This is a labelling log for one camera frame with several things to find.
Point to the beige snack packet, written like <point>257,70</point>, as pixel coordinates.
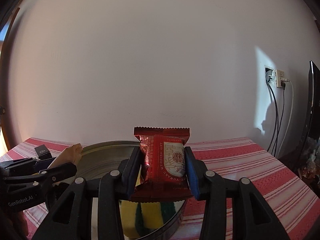
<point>70,155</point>

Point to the wooden door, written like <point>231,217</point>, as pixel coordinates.
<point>10,23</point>

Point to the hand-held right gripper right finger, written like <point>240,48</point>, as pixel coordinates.
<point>191,175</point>

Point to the yellow sponge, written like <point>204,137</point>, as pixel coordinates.
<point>128,217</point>
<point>152,217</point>

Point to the white wall socket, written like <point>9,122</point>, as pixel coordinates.
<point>280,76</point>

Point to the open wall box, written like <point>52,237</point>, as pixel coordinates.
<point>269,75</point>

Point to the round printed cookie tin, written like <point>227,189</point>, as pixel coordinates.
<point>105,155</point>

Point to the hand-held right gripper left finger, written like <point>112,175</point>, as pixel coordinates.
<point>132,175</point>

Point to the red white-label snack packet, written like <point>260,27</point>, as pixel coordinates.
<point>162,160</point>

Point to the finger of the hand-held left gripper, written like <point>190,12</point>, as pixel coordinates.
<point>57,172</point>
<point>42,163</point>

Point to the black monitor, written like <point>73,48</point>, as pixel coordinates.
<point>308,110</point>

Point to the red striped cloth-covered desktop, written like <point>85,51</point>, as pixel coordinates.
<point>237,160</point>

